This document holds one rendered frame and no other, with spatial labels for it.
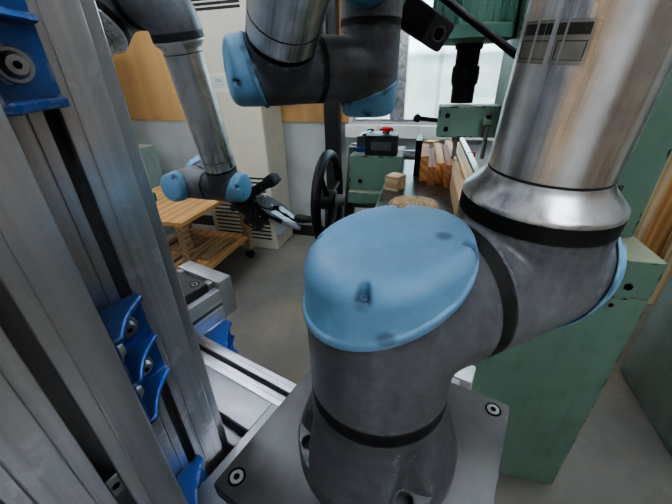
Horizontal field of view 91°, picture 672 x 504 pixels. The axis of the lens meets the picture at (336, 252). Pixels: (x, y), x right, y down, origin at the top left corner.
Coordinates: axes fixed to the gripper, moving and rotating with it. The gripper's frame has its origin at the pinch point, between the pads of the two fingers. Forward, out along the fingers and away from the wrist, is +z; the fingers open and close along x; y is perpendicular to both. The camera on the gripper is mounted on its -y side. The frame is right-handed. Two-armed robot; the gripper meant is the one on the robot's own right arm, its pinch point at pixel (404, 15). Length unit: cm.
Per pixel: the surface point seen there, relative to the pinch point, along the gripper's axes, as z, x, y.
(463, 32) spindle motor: 3.9, -3.4, -11.5
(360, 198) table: 2.2, 37.5, -12.6
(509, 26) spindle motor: 6.6, -8.7, -18.6
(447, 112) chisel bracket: 8.7, 10.1, -18.7
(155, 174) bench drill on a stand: 130, 165, 125
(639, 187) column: 1, 1, -60
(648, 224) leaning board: 107, 7, -146
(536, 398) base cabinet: -10, 53, -81
